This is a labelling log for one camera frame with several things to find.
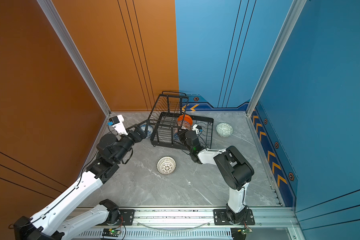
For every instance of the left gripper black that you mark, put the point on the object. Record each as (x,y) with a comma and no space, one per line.
(140,135)

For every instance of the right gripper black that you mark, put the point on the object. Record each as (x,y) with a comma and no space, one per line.
(181,135)

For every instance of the red patterned bowl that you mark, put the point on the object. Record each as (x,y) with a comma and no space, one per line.
(183,126)

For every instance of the blue white floral bowl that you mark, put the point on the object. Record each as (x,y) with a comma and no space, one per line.
(148,129)

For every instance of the orange plastic bowl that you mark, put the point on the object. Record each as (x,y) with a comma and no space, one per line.
(185,118)

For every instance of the black wire dish rack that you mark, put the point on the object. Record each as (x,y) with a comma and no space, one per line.
(169,114)

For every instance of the white red lattice bowl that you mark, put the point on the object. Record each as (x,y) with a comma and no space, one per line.
(166,165)

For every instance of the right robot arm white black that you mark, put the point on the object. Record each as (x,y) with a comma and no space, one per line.
(235,169)

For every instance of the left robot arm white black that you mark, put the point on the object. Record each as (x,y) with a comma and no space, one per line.
(51,222)

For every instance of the green white patterned bowl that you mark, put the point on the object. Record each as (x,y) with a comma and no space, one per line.
(224,130)

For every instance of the left green circuit board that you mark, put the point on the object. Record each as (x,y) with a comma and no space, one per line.
(112,233)

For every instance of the right circuit board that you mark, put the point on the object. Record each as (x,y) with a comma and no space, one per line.
(240,233)

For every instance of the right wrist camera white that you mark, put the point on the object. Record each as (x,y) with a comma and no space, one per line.
(197,129)

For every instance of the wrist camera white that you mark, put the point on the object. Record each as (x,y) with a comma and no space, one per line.
(117,123)
(197,129)

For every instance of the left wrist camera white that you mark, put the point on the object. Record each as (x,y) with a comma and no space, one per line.
(117,123)

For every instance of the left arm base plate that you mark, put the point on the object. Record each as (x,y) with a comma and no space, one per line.
(125,218)

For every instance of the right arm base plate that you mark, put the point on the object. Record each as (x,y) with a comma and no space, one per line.
(220,216)

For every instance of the aluminium front rail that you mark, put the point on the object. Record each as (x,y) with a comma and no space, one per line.
(196,217)

